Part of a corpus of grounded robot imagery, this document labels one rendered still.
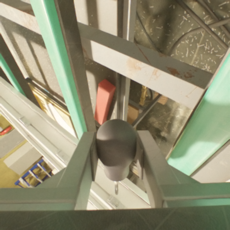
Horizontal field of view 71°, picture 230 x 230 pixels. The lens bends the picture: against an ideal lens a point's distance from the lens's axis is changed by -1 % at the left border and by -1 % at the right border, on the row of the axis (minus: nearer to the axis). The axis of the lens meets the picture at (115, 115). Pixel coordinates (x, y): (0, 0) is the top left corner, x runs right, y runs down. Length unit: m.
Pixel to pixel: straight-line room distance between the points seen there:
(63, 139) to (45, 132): 0.06
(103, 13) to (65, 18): 0.32
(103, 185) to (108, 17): 0.46
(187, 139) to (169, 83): 0.07
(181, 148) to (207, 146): 0.03
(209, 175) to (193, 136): 0.08
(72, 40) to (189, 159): 0.21
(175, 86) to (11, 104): 0.57
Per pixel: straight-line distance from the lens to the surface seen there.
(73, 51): 0.26
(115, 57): 0.23
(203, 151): 0.19
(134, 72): 0.22
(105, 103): 0.71
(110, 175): 0.18
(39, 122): 0.57
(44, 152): 1.01
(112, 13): 0.53
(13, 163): 9.82
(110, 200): 0.42
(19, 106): 0.65
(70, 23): 0.25
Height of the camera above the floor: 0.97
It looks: 28 degrees down
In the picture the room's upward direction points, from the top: 134 degrees counter-clockwise
